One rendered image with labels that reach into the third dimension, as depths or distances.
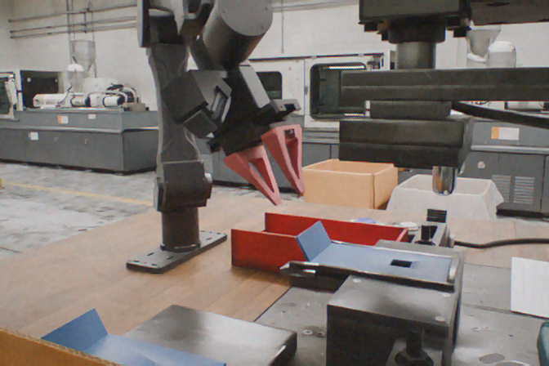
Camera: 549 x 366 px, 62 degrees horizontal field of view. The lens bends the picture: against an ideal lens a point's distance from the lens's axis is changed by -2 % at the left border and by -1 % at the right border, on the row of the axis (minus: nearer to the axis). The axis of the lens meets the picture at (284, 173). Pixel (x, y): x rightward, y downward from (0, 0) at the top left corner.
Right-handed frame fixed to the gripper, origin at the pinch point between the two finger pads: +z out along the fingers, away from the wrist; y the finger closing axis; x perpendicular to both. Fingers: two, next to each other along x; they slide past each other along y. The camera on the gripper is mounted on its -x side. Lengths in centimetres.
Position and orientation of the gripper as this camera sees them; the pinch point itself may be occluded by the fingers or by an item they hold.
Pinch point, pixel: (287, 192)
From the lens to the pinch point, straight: 52.1
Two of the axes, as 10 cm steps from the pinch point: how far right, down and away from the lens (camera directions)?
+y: 7.9, -4.2, -4.5
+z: 4.5, 8.9, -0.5
